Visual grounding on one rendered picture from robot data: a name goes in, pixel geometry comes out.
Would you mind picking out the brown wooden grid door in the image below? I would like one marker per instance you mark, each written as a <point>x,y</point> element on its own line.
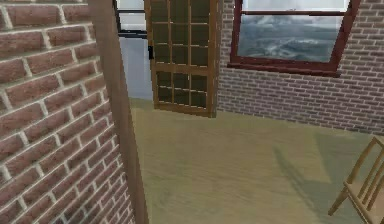
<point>181,56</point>

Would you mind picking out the black framed window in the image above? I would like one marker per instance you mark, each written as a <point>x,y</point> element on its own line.
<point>131,18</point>

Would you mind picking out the dark red framed window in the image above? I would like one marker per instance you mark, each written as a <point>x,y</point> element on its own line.
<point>286,36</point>

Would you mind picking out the light wooden chair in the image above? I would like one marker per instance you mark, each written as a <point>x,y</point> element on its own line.
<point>365,190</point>

